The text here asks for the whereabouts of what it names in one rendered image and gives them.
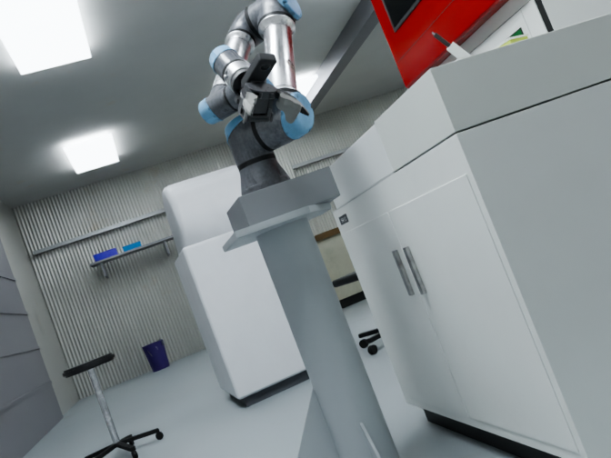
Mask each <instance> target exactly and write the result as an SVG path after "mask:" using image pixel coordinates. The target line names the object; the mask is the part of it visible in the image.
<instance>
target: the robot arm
mask: <svg viewBox="0 0 611 458"><path fill-rule="evenodd" d="M301 17H302V11H301V8H300V6H299V4H298V2H297V1H296V0H256V1H255V2H253V3H252V4H251V5H249V6H248V7H246V8H245V9H243V10H242V11H241V12H240V13H239V14H238V16H237V17H236V18H235V20H234V22H233V23H232V25H231V27H230V28H229V31H228V33H227V35H226V38H225V45H220V46H218V47H217V48H215V49H214V50H213V52H212V53H211V55H210V59H209V62H210V65H211V67H212V68H213V70H214V72H215V73H216V77H215V81H214V84H213V87H212V90H211V93H210V95H209V96H208V97H207V98H205V99H204V100H203V101H201V102H200V103H199V106H198V110H199V113H200V115H201V116H202V118H203V119H204V120H205V121H206V122H207V123H209V124H216V123H218V122H220V121H224V119H226V118H227V117H228V116H230V115H232V114H234V113H236V112H238V113H239V116H237V117H235V118H234V119H232V120H231V121H230V122H229V123H228V124H227V125H226V127H225V136H226V141H227V143H228V145H229V147H230V149H231V152H232V155H233V157H234V159H235V163H236V166H237V168H238V171H239V173H240V179H241V195H244V194H250V193H252V192H254V191H257V190H260V189H263V188H266V187H268V186H271V185H274V184H279V183H282V182H284V181H287V180H290V177H289V175H288V174H287V173H286V171H285V170H284V169H283V167H282V166H281V165H280V164H279V163H278V162H277V160H276V158H275V153H274V150H275V149H277V148H279V147H281V146H283V145H285V144H288V143H290V142H292V141H294V140H296V139H299V138H301V137H302V136H304V135H305V134H307V133H309V132H310V131H311V129H312V127H313V125H314V112H313V108H311V104H310V102H309V101H308V99H307V98H306V97H305V96H304V95H303V94H301V92H300V91H298V90H297V86H296V77H295V60H294V51H293V42H292V36H293V35H294V34H295V21H298V20H299V19H300V18H301ZM262 42H264V43H265V52H264V53H257V54H256V56H255V58H254V60H253V62H252V63H251V64H249V63H248V62H247V60H248V57H249V56H250V55H251V54H252V53H253V52H254V50H255V48H256V47H257V46H258V45H259V44H261V43H262Z"/></svg>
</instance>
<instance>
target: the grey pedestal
mask: <svg viewBox="0 0 611 458"><path fill-rule="evenodd" d="M331 208H332V207H331V204H330V203H329V202H328V203H322V204H313V205H308V206H305V207H302V208H299V209H297V210H294V211H292V212H289V213H286V214H282V215H279V216H277V217H274V218H271V219H269V220H266V221H263V222H261V223H258V224H254V225H251V226H248V227H246V228H243V229H241V230H238V231H235V232H234V233H233V234H232V236H231V237H230V238H229V239H228V240H227V242H226V243H225V244H224V246H223V250H224V252H228V251H231V250H234V249H236V248H238V247H241V246H244V245H246V244H251V243H253V242H255V241H257V242H258V244H259V247H260V250H261V252H262V255H263V257H264V259H265V263H266V266H267V269H268V271H269V273H270V276H271V278H272V281H273V284H274V286H275V289H276V292H277V295H278V297H279V300H280V303H281V305H282V307H283V309H284V312H285V316H286V319H287V321H288V323H289V326H290V329H291V331H292V334H293V336H294V338H295V342H296V345H297V348H298V350H299V353H300V354H301V357H302V360H303V362H304V365H305V368H306V371H307V374H308V376H309V379H310V381H311V384H312V386H313V388H312V392H311V396H310V401H309V405H308V409H307V413H306V417H305V424H304V429H303V432H302V437H301V441H300V445H299V449H298V454H297V457H296V458H400V457H399V454H398V452H397V449H396V446H395V444H394V441H393V438H392V436H391V433H390V432H389V429H388V426H387V424H386V420H385V417H384V415H383V413H382V410H381V408H380V405H379V403H378V401H377V398H376V394H375V392H374V389H373V386H372V384H371V382H370V380H369V377H368V374H367V372H366V369H365V366H364V364H363V361H362V358H361V356H360V353H359V352H358V349H357V346H356V342H355V340H354V337H353V335H352V333H351V330H350V328H349V325H348V323H347V320H346V317H345V314H344V312H343V309H342V306H341V304H340V302H339V300H338V297H337V294H336V290H335V288H334V286H333V284H332V281H331V278H330V276H329V273H328V271H327V269H326V265H325V262H324V260H323V257H322V255H321V253H320V250H319V248H318V245H317V243H316V239H315V237H314V234H313V232H312V229H311V226H310V224H309V222H308V221H309V220H311V219H313V218H315V217H318V216H319V215H321V214H324V213H325V212H327V211H328V210H330V209H331Z"/></svg>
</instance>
